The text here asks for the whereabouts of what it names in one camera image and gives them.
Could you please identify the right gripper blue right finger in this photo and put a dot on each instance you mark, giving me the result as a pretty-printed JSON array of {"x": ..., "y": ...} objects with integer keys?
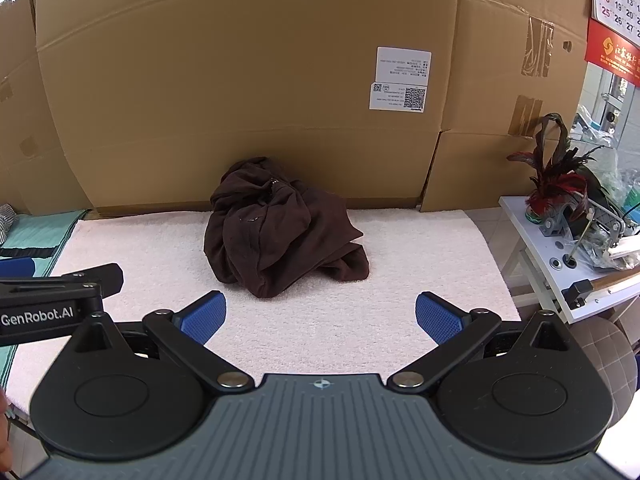
[{"x": 459, "y": 336}]

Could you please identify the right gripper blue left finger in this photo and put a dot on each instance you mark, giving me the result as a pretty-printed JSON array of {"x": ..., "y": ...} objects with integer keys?
[{"x": 183, "y": 336}]

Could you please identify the dark brown garment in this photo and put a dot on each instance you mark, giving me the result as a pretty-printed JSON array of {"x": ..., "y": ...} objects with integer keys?
[{"x": 267, "y": 231}]

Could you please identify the person's hand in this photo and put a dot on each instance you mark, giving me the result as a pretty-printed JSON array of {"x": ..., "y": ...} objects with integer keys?
[{"x": 6, "y": 457}]

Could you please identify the teal cloth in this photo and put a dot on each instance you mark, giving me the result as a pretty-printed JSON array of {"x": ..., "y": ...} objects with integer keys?
[{"x": 34, "y": 244}]

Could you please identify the checkered cloth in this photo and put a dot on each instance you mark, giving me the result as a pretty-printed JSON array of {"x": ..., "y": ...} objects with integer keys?
[{"x": 8, "y": 217}]

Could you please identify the left cardboard box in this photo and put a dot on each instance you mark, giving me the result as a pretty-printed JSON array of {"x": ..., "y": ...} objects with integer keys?
[{"x": 35, "y": 175}]

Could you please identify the beige chair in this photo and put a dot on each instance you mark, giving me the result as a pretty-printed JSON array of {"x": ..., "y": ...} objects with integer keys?
[{"x": 611, "y": 354}]

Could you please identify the white shipping label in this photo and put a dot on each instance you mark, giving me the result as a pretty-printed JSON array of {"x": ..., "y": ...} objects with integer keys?
[{"x": 401, "y": 80}]

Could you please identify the large cardboard box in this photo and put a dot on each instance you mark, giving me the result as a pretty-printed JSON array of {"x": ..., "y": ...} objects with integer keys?
[{"x": 154, "y": 100}]

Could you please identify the right cardboard box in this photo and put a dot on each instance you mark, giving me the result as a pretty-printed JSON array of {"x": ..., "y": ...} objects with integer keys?
[{"x": 513, "y": 61}]

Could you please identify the wall calendar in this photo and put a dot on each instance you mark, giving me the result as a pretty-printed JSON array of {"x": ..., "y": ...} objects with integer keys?
[{"x": 613, "y": 38}]

